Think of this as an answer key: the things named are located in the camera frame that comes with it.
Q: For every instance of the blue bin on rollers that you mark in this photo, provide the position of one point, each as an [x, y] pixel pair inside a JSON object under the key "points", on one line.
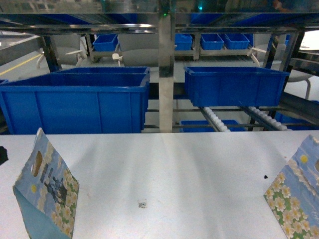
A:
{"points": [[234, 86]]}

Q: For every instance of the small blue bin far centre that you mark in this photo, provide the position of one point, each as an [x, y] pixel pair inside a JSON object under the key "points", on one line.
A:
{"points": [[211, 42]]}

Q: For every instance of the small blue bin far left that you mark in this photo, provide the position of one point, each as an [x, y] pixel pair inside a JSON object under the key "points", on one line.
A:
{"points": [[106, 42]]}

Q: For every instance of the small blue bin far right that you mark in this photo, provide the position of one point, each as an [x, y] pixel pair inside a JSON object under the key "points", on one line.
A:
{"points": [[235, 41]]}

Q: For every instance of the black object at left edge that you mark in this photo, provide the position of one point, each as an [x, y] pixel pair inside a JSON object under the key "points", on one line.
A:
{"points": [[3, 155]]}

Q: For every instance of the blue bin under rollers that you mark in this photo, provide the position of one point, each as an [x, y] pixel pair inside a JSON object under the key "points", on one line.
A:
{"points": [[196, 126]]}

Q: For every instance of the QR code sticker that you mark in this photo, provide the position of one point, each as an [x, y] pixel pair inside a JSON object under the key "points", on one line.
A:
{"points": [[142, 203]]}

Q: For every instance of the flower gift bag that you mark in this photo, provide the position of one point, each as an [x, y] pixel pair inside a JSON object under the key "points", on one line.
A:
{"points": [[47, 193], [293, 196]]}

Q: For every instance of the steel vertical post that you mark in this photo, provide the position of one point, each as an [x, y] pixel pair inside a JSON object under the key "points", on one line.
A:
{"points": [[166, 70]]}

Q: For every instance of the large blue bin left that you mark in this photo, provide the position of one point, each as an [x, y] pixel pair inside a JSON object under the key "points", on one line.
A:
{"points": [[76, 103]]}

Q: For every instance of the small blue bin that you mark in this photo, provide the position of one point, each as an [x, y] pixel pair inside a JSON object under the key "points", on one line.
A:
{"points": [[106, 42], [235, 41], [211, 42]]}

